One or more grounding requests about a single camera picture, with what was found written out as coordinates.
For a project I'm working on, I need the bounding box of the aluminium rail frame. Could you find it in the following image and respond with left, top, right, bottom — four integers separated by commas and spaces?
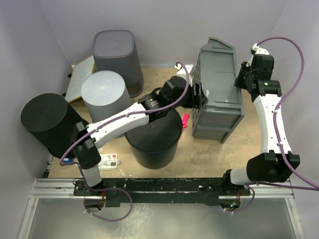
16, 65, 305, 239

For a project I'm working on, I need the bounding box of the white printed card package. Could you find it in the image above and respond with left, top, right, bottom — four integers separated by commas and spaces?
98, 154, 121, 171

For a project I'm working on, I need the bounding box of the light grey round bin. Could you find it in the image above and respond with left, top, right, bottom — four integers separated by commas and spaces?
81, 71, 132, 123

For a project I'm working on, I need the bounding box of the blue small box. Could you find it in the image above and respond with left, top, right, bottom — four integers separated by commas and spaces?
63, 158, 73, 163

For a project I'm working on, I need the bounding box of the grey mesh bin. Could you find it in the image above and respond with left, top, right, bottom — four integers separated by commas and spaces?
92, 30, 144, 98

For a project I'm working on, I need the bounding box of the yellow edged whiteboard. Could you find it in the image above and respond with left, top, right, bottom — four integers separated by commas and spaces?
65, 55, 96, 103

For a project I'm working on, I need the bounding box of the black ribbed bin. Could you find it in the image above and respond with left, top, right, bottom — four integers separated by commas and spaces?
20, 93, 88, 158

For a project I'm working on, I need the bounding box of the grey plastic tray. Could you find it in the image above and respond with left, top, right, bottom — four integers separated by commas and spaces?
191, 37, 245, 143

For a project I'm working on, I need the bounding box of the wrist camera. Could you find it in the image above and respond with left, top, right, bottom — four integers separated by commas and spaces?
246, 43, 269, 67
175, 64, 194, 79

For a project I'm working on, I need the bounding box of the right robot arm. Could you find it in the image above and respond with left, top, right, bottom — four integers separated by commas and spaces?
221, 53, 300, 195

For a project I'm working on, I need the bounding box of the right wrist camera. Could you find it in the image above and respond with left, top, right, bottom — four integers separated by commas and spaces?
246, 43, 269, 67

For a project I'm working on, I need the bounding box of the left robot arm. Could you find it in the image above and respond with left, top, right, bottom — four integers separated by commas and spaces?
70, 76, 208, 195

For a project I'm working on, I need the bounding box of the black base frame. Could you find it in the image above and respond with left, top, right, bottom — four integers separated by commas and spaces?
73, 177, 251, 208

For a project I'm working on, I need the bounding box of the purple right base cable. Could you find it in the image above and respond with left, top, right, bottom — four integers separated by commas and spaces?
223, 186, 255, 215

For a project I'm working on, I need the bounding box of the pink plastic clip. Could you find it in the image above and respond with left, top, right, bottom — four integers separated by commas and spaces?
182, 114, 189, 128

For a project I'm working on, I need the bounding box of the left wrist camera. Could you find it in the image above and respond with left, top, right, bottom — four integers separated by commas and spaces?
175, 64, 194, 79

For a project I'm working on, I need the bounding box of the black smooth round bin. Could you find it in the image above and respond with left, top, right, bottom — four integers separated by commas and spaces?
125, 110, 182, 169

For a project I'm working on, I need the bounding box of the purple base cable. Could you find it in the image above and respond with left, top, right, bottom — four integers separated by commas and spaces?
223, 186, 255, 215
83, 187, 133, 222

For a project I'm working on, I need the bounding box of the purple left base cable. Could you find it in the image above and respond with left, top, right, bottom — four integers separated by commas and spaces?
83, 187, 133, 222

